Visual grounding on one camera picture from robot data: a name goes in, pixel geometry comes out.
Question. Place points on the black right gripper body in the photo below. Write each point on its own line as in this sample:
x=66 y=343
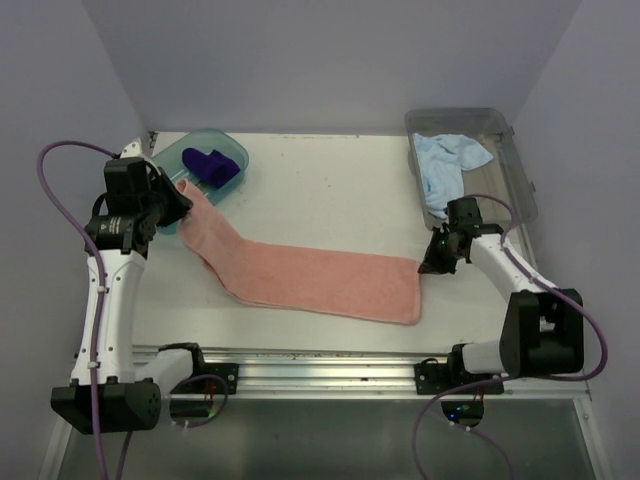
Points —
x=440 y=257

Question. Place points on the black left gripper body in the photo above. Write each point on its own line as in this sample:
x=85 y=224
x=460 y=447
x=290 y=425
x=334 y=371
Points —
x=162 y=200

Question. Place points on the dark purple towel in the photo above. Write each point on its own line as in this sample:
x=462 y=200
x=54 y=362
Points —
x=214 y=169

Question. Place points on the pink towel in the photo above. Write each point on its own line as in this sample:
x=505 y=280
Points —
x=369 y=287

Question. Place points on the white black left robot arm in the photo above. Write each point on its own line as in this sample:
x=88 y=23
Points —
x=106 y=392

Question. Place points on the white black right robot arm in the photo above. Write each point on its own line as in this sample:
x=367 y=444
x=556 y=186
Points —
x=542 y=333

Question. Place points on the teal plastic tub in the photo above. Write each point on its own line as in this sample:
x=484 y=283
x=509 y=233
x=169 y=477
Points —
x=204 y=140

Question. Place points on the light blue towel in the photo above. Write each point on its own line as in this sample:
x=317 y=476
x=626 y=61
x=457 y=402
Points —
x=441 y=160

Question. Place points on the clear grey plastic bin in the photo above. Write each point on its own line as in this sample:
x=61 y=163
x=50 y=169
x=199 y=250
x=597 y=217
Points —
x=503 y=178

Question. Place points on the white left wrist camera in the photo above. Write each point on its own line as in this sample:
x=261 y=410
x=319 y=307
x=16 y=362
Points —
x=132 y=150

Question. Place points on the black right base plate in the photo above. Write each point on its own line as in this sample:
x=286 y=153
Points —
x=432 y=377

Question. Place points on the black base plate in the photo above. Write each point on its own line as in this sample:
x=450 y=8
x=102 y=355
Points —
x=214 y=379
x=432 y=377

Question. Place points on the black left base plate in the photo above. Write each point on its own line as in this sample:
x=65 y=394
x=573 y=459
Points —
x=214 y=379

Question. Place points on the aluminium mounting rail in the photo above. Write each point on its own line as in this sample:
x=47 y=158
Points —
x=281 y=374

